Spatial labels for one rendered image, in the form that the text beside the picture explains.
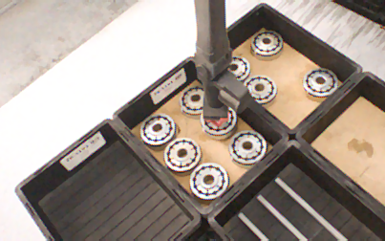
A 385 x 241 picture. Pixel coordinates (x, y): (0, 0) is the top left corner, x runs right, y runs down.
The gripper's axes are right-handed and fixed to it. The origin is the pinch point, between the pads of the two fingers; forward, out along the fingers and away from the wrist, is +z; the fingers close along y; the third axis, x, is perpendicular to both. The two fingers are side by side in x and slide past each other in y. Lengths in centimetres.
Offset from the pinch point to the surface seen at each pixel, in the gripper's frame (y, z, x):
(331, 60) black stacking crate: 18.8, -0.8, -32.5
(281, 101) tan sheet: 8.2, 5.4, -18.1
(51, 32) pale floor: 114, 98, 116
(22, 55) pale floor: 96, 98, 129
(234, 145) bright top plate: -7.7, 2.7, -4.7
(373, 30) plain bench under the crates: 47, 18, -53
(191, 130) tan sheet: -1.3, 6.3, 8.1
